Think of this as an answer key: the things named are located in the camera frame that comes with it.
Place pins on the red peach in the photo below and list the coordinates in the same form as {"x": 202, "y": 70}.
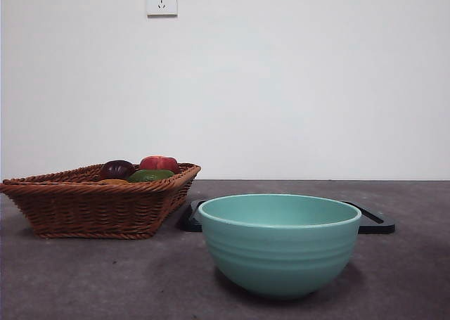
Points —
{"x": 158, "y": 163}

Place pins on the black rectangular tray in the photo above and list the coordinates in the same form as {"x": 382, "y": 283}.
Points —
{"x": 374, "y": 225}

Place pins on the green avocado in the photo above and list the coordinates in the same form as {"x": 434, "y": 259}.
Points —
{"x": 151, "y": 176}

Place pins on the brown wicker basket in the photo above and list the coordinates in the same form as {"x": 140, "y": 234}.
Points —
{"x": 91, "y": 207}

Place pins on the teal ceramic bowl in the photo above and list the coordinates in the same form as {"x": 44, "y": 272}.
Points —
{"x": 281, "y": 256}

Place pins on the dark purple plum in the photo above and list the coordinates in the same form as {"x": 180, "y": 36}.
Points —
{"x": 116, "y": 169}

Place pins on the white wall socket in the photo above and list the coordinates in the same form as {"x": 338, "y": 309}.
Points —
{"x": 161, "y": 0}

